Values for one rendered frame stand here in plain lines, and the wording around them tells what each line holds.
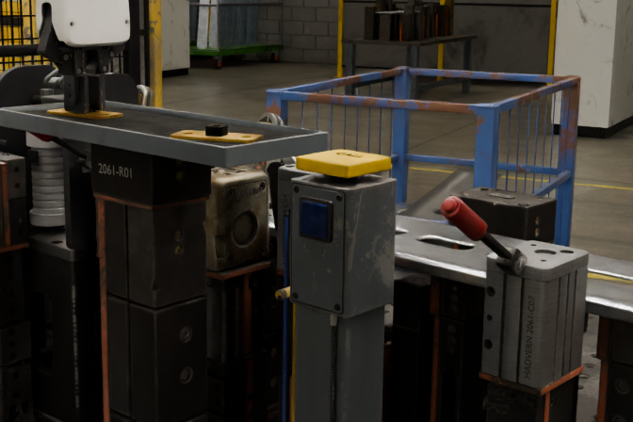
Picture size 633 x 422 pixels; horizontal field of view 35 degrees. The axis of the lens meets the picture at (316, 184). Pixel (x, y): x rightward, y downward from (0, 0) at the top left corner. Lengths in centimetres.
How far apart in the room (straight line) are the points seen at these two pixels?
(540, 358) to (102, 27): 57
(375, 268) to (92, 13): 43
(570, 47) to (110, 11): 820
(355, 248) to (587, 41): 836
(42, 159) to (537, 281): 73
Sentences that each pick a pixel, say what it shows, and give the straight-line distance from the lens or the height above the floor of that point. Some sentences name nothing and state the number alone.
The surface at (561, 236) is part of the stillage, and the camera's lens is 435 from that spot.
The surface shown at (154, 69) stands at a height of 86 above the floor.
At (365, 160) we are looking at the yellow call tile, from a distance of 86.
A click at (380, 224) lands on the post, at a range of 88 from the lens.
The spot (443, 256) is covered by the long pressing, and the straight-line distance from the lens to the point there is 118.
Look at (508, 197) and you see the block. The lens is 138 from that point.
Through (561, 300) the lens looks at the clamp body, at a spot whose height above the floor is 102.
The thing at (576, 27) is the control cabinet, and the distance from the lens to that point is 919.
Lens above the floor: 131
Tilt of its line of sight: 11 degrees down
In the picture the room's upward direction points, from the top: 1 degrees clockwise
